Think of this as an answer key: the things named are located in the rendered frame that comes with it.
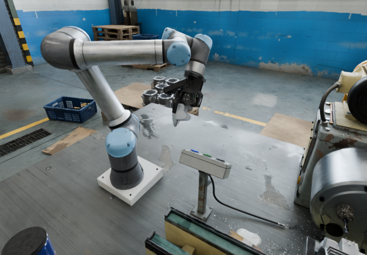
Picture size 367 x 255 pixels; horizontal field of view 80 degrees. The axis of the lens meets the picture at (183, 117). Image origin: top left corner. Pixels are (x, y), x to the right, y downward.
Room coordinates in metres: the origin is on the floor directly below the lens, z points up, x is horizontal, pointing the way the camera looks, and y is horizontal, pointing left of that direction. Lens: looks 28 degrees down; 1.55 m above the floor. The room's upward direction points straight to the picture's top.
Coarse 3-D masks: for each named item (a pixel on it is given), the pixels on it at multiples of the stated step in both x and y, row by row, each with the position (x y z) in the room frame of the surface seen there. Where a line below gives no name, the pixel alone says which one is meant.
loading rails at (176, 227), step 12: (168, 216) 0.48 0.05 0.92; (180, 216) 0.49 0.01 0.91; (168, 228) 0.47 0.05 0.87; (180, 228) 0.45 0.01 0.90; (192, 228) 0.44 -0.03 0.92; (204, 228) 0.44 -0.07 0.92; (156, 240) 0.40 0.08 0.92; (180, 240) 0.45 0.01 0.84; (192, 240) 0.43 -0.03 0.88; (204, 240) 0.41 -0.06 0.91; (216, 240) 0.40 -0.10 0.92; (228, 240) 0.40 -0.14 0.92; (156, 252) 0.37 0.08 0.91; (168, 252) 0.36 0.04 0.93; (180, 252) 0.37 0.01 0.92; (192, 252) 0.41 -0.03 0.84; (204, 252) 0.40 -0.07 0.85; (216, 252) 0.38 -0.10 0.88; (228, 252) 0.37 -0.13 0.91; (240, 252) 0.37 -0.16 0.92; (252, 252) 0.36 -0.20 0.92
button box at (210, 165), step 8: (184, 152) 0.62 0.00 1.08; (192, 152) 0.61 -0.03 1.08; (184, 160) 0.61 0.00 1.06; (192, 160) 0.60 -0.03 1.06; (200, 160) 0.59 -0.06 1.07; (208, 160) 0.58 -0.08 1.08; (216, 160) 0.58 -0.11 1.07; (200, 168) 0.57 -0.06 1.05; (208, 168) 0.56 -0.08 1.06; (216, 168) 0.55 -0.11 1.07; (224, 168) 0.54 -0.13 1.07; (216, 176) 0.54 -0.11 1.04; (224, 176) 0.53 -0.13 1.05
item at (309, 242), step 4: (308, 240) 0.33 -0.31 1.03; (312, 240) 0.33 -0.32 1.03; (304, 244) 0.33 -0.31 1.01; (308, 244) 0.32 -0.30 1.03; (312, 244) 0.32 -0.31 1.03; (304, 248) 0.32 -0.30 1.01; (308, 248) 0.31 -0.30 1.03; (312, 248) 0.31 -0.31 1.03; (316, 248) 0.31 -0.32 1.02; (304, 252) 0.31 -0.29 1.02; (308, 252) 0.30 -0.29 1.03; (312, 252) 0.30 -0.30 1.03; (316, 252) 0.31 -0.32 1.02
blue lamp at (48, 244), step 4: (48, 236) 0.23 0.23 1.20; (48, 240) 0.22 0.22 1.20; (48, 244) 0.22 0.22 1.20; (44, 248) 0.20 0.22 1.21; (48, 248) 0.21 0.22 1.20; (52, 248) 0.22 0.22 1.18; (40, 252) 0.20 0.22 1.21; (44, 252) 0.20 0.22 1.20; (48, 252) 0.21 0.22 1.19; (52, 252) 0.22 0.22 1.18
